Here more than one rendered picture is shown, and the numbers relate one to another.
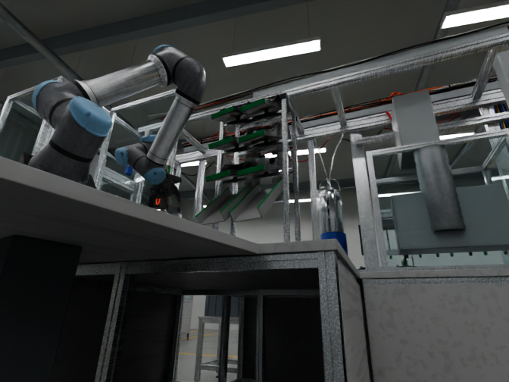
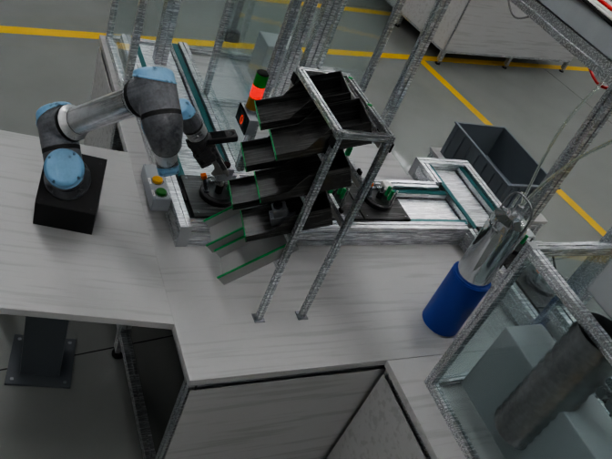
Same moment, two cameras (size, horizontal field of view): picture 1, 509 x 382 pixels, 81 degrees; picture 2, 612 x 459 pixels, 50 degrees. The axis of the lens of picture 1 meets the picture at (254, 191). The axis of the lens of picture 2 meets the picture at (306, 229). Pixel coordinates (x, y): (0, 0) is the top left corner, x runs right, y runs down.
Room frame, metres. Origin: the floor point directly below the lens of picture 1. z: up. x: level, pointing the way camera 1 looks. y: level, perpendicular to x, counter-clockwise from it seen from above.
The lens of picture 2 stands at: (-0.25, -0.98, 2.53)
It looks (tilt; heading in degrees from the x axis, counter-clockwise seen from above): 37 degrees down; 31
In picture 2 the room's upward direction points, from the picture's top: 24 degrees clockwise
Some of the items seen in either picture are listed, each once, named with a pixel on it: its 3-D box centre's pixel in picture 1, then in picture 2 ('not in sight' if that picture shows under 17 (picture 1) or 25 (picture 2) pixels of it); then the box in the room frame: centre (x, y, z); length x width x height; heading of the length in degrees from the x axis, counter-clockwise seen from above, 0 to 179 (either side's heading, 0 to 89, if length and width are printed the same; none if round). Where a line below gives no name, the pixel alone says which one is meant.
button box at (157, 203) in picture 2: not in sight; (156, 187); (1.14, 0.53, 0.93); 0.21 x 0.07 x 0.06; 67
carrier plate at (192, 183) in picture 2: not in sight; (216, 197); (1.31, 0.37, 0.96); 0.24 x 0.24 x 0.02; 67
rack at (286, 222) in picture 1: (257, 178); (300, 201); (1.28, -0.01, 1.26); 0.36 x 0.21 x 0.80; 67
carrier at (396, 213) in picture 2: not in sight; (381, 193); (1.99, 0.08, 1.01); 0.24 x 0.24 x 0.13; 67
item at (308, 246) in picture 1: (217, 277); (307, 220); (1.72, 0.19, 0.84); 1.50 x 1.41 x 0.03; 67
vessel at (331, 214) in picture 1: (330, 205); (498, 238); (1.81, -0.50, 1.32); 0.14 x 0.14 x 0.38
